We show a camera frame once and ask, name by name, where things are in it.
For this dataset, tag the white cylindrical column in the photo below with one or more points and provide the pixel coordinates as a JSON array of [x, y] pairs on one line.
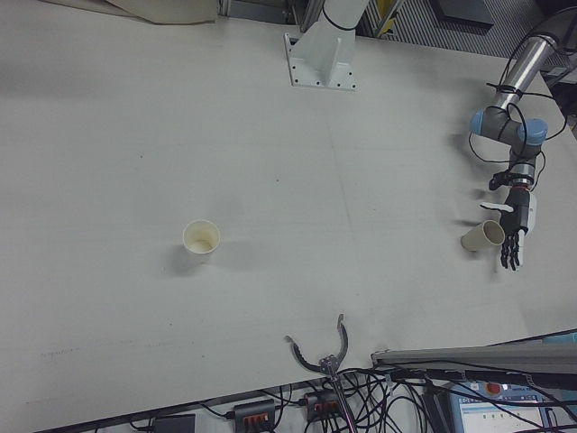
[[342, 11]]

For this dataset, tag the white paper cup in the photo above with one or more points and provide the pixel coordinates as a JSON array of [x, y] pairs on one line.
[[201, 239], [478, 239]]

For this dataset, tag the black hub with orange ports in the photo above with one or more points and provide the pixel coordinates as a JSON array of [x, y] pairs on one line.
[[322, 403], [254, 412]]

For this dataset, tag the teach pendant with red button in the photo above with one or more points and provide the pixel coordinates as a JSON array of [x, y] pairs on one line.
[[505, 410]]

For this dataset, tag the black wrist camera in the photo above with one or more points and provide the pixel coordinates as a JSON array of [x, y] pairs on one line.
[[499, 179]]

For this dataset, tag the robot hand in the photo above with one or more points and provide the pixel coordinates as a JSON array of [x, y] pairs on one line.
[[518, 221]]

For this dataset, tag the aluminium profile post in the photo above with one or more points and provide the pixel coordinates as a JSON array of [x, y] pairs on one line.
[[473, 356]]

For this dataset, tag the metal claw picker tool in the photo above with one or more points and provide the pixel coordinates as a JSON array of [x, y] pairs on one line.
[[331, 363]]

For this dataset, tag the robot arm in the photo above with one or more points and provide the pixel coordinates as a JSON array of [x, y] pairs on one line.
[[527, 67]]

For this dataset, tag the black flat adapter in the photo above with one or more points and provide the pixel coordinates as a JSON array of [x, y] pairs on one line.
[[173, 424]]

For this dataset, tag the white mounting pedestal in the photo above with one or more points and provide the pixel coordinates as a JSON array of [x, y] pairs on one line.
[[322, 58]]

